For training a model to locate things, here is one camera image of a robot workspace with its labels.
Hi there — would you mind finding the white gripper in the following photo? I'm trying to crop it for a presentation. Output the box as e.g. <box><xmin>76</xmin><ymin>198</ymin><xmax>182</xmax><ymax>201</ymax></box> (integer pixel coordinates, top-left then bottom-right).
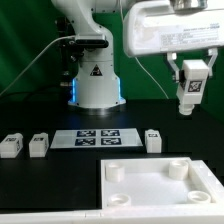
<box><xmin>123</xmin><ymin>0</ymin><xmax>224</xmax><ymax>82</ymax></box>

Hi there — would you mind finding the white square tabletop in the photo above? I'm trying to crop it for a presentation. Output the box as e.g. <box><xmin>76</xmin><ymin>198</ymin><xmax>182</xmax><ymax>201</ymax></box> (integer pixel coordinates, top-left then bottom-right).
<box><xmin>101</xmin><ymin>157</ymin><xmax>224</xmax><ymax>208</ymax></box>

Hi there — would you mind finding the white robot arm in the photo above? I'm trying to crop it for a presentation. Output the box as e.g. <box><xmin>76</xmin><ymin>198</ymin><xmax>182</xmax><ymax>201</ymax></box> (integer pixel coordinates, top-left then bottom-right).
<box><xmin>51</xmin><ymin>0</ymin><xmax>224</xmax><ymax>115</ymax></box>

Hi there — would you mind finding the white L-shaped obstacle fence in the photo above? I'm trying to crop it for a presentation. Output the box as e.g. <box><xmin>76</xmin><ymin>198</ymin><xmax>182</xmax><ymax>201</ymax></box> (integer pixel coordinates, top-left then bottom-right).
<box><xmin>0</xmin><ymin>160</ymin><xmax>224</xmax><ymax>224</ymax></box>

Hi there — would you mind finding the white tag sheet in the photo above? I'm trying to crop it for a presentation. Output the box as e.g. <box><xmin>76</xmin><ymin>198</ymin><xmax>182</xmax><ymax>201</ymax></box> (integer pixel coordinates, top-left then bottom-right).
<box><xmin>51</xmin><ymin>128</ymin><xmax>142</xmax><ymax>149</ymax></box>

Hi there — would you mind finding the white cable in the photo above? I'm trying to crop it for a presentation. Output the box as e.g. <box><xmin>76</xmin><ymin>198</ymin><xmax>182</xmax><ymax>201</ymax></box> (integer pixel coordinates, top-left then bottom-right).
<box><xmin>0</xmin><ymin>0</ymin><xmax>170</xmax><ymax>100</ymax></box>

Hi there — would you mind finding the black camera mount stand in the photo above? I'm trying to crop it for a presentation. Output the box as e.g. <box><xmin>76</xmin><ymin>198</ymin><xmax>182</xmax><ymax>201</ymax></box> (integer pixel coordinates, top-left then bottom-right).
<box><xmin>55</xmin><ymin>17</ymin><xmax>83</xmax><ymax>87</ymax></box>

